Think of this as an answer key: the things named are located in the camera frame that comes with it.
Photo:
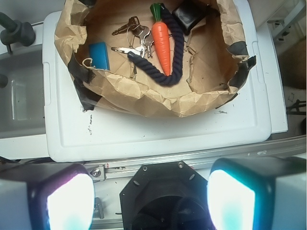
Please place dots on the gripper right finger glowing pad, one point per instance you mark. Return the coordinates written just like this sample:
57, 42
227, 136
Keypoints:
258, 193

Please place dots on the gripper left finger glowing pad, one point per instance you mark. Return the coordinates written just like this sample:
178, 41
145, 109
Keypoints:
46, 196

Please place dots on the blue rectangular block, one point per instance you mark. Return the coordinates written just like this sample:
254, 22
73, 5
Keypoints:
98, 54

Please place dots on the white plastic bin lid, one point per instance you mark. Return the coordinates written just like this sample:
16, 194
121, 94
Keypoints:
101, 134

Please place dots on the clear plastic container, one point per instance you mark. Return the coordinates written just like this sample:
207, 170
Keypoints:
27, 100

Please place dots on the crumpled brown paper bag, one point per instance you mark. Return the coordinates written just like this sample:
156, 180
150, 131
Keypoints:
208, 69

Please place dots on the dark grey clamp knob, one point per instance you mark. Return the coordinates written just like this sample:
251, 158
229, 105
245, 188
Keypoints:
15, 32

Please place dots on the orange toy carrot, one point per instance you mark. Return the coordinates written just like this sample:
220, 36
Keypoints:
161, 38

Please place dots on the bunch of silver keys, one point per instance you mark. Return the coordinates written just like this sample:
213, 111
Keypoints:
138, 30

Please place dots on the black leather wallet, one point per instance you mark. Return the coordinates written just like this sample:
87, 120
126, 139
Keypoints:
188, 14

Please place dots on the aluminium extrusion rail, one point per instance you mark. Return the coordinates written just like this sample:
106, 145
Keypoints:
198, 159

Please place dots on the black octagonal mount plate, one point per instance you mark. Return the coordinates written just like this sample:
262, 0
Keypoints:
165, 196

